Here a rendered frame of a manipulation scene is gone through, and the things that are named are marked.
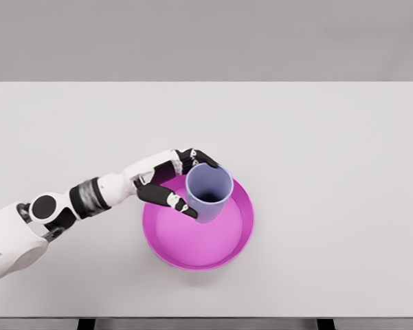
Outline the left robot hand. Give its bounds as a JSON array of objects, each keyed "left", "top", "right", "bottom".
[{"left": 122, "top": 148, "right": 220, "bottom": 219}]

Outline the lavender blue cup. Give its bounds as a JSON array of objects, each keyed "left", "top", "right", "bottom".
[{"left": 185, "top": 162, "right": 234, "bottom": 224}]

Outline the magenta pink plate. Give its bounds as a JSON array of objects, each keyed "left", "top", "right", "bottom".
[{"left": 142, "top": 176, "right": 255, "bottom": 272}]

